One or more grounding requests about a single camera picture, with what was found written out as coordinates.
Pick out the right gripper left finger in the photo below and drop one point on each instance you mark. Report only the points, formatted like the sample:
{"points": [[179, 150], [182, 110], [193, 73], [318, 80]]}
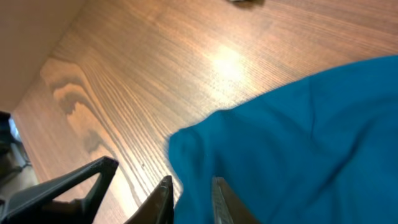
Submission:
{"points": [[158, 208]]}

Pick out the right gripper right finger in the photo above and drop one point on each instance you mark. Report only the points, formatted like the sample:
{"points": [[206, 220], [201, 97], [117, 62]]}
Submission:
{"points": [[227, 207]]}

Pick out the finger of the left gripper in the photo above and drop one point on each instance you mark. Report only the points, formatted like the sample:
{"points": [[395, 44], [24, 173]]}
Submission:
{"points": [[38, 204]]}

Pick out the blue polo shirt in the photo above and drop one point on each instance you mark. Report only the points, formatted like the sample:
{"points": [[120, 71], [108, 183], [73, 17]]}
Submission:
{"points": [[319, 150]]}

